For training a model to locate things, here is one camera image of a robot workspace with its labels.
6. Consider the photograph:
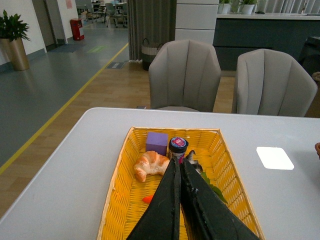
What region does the white pillar cabinet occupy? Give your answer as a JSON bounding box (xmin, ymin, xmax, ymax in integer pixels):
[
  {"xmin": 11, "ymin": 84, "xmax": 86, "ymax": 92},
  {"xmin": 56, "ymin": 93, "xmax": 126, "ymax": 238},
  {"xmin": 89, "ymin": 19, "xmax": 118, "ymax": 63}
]
[{"xmin": 175, "ymin": 0, "xmax": 219, "ymax": 45}]

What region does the white potted plant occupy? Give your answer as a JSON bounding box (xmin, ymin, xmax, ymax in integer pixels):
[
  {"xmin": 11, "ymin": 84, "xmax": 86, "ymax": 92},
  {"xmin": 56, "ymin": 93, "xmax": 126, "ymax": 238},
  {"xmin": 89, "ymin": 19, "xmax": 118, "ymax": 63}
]
[
  {"xmin": 238, "ymin": 0, "xmax": 259, "ymax": 15},
  {"xmin": 217, "ymin": 0, "xmax": 232, "ymax": 15}
]

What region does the potted plant gold pot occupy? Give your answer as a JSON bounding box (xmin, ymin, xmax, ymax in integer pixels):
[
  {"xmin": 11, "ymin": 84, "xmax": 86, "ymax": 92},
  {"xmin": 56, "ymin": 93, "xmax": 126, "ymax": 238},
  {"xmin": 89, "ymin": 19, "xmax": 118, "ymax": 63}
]
[{"xmin": 0, "ymin": 9, "xmax": 30, "ymax": 71}]

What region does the white potted plant right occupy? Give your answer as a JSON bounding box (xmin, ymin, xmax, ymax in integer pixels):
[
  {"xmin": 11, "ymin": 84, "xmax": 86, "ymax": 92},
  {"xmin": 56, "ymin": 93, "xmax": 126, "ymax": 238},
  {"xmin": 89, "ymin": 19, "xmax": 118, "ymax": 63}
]
[{"xmin": 238, "ymin": 0, "xmax": 259, "ymax": 15}]

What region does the red cabinet box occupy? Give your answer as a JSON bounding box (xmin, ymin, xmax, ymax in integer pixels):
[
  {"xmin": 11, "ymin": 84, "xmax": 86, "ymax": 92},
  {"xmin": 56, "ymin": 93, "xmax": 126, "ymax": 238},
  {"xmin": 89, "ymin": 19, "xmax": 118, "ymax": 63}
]
[{"xmin": 70, "ymin": 18, "xmax": 85, "ymax": 41}]

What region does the grey chair left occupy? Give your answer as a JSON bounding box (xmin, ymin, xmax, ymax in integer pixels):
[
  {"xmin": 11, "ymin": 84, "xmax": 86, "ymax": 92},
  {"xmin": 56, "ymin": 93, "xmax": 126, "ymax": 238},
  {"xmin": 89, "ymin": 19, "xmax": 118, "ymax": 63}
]
[{"xmin": 148, "ymin": 39, "xmax": 221, "ymax": 113}]

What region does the yellow woven basket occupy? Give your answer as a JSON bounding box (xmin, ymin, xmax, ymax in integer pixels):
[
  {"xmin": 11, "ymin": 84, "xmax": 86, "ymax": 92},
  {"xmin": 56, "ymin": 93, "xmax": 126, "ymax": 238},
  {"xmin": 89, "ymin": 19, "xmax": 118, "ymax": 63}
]
[{"xmin": 97, "ymin": 126, "xmax": 265, "ymax": 240}]

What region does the brown wicker basket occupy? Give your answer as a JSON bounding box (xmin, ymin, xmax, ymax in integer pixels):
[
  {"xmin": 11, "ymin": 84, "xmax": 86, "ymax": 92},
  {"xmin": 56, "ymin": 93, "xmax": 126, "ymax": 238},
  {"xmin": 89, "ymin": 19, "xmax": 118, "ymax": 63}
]
[{"xmin": 314, "ymin": 142, "xmax": 320, "ymax": 158}]

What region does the grey chair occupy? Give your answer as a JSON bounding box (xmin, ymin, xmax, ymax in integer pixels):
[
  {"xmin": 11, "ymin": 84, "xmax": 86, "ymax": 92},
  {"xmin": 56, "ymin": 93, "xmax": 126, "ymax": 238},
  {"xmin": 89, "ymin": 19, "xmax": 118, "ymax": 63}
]
[
  {"xmin": 148, "ymin": 39, "xmax": 221, "ymax": 113},
  {"xmin": 231, "ymin": 48, "xmax": 318, "ymax": 117}
]

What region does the toy croissant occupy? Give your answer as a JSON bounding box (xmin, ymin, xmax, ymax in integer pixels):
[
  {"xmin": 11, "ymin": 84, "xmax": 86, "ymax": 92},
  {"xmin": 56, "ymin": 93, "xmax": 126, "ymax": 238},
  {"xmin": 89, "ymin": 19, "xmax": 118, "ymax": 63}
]
[{"xmin": 133, "ymin": 150, "xmax": 170, "ymax": 182}]

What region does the white potted plant left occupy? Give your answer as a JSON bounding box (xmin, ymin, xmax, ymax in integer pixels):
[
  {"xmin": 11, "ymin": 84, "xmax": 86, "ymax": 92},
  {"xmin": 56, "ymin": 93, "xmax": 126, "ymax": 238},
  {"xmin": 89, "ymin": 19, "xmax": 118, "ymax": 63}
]
[{"xmin": 217, "ymin": 0, "xmax": 232, "ymax": 15}]

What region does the small dark jar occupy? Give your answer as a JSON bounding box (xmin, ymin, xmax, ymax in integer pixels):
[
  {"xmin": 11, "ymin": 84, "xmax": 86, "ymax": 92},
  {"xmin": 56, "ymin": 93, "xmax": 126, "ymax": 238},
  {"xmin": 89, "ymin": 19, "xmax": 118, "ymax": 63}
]
[{"xmin": 167, "ymin": 136, "xmax": 189, "ymax": 163}]

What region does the dark grey counter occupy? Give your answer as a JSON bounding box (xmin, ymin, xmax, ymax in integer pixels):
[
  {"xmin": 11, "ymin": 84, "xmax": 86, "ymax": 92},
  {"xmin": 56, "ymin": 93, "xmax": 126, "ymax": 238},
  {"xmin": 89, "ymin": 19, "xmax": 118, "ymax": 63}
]
[{"xmin": 213, "ymin": 13, "xmax": 320, "ymax": 71}]

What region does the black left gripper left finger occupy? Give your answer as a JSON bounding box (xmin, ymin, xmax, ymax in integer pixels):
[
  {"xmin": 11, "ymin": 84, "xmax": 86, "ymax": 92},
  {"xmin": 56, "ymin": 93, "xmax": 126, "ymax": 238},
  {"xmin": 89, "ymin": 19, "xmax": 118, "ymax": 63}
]
[{"xmin": 127, "ymin": 156, "xmax": 181, "ymax": 240}]

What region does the orange toy carrot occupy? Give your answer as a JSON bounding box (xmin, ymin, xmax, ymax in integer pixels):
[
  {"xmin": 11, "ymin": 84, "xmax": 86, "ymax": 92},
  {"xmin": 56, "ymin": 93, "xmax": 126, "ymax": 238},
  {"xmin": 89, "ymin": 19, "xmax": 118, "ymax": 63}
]
[{"xmin": 142, "ymin": 172, "xmax": 228, "ymax": 204}]

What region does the panda figurine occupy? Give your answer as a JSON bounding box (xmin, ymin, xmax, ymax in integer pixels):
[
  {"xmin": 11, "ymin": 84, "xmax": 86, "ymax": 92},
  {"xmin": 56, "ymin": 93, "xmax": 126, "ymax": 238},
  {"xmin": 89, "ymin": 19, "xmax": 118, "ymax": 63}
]
[{"xmin": 186, "ymin": 150, "xmax": 203, "ymax": 174}]

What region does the dark laundry basket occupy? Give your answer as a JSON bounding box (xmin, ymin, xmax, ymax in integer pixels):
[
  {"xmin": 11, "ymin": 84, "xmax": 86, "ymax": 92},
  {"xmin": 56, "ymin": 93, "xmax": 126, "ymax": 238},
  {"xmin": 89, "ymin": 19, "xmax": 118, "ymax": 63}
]
[{"xmin": 141, "ymin": 38, "xmax": 164, "ymax": 71}]

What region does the office chair background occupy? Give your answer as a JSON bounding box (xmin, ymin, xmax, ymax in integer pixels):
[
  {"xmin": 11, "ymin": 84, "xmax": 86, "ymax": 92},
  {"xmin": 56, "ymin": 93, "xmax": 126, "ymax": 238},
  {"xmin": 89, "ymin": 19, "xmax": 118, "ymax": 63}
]
[{"xmin": 104, "ymin": 2, "xmax": 128, "ymax": 28}]

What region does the purple foam block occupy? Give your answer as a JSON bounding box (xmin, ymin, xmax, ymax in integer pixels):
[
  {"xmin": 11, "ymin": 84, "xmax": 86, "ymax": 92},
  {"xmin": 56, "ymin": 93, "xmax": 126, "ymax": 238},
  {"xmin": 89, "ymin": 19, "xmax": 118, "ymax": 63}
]
[{"xmin": 145, "ymin": 131, "xmax": 168, "ymax": 156}]

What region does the grey chair right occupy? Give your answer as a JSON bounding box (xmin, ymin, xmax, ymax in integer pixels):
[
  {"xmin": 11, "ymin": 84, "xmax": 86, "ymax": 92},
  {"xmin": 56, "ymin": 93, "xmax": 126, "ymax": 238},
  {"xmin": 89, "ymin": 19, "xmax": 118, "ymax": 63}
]
[{"xmin": 231, "ymin": 48, "xmax": 318, "ymax": 117}]

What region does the grey curtain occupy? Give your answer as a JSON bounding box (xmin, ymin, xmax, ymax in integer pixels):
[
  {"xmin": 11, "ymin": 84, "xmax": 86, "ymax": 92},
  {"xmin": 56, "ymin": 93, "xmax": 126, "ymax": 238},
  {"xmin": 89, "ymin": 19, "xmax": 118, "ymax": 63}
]
[{"xmin": 127, "ymin": 0, "xmax": 177, "ymax": 61}]

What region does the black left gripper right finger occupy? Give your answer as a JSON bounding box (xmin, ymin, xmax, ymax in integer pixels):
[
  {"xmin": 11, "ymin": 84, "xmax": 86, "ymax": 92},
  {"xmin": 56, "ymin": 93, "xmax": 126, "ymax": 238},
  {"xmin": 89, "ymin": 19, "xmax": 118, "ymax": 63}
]
[{"xmin": 179, "ymin": 159, "xmax": 258, "ymax": 240}]

